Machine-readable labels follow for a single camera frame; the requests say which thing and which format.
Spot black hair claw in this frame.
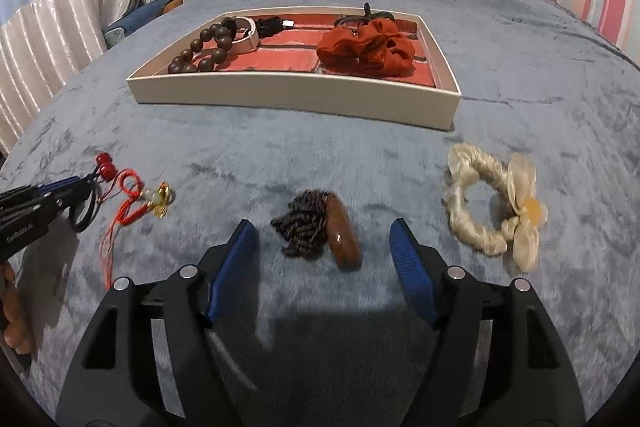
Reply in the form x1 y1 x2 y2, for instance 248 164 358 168
334 2 397 30

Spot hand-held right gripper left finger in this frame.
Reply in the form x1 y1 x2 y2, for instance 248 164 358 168
55 219 261 427

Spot person's left hand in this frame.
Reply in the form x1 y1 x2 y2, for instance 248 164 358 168
0 264 36 355

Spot white strap wristwatch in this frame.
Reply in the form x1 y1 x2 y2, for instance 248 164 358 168
220 16 260 54

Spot brown pendant braided cord necklace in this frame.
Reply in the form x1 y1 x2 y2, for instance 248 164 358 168
270 189 363 271

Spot red cord charm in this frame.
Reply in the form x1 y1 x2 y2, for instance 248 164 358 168
100 167 176 290

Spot red scrunchie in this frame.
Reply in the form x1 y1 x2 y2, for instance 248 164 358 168
316 18 417 78

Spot grey plush blanket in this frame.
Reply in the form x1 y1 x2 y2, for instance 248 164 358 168
0 0 640 427

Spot blue and white curtain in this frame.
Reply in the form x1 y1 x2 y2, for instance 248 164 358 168
0 0 176 152

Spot white jewelry tray red lining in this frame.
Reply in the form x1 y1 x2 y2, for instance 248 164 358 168
126 11 462 131

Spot cream flower scrunchie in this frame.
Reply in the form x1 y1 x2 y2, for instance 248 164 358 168
442 143 548 273

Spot blue cushion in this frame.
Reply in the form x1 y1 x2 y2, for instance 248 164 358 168
102 0 186 35

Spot black scrunchie with silver tag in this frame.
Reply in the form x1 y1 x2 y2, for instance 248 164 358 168
255 16 297 36

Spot black hair tie red beads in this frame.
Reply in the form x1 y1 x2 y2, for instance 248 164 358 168
70 152 117 233

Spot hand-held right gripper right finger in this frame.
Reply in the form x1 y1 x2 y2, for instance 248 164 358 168
389 218 586 427

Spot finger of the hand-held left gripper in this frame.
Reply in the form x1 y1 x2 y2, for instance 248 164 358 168
0 182 96 229
0 176 89 204

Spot brown wooden bead bracelet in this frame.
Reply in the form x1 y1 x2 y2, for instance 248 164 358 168
167 23 236 75

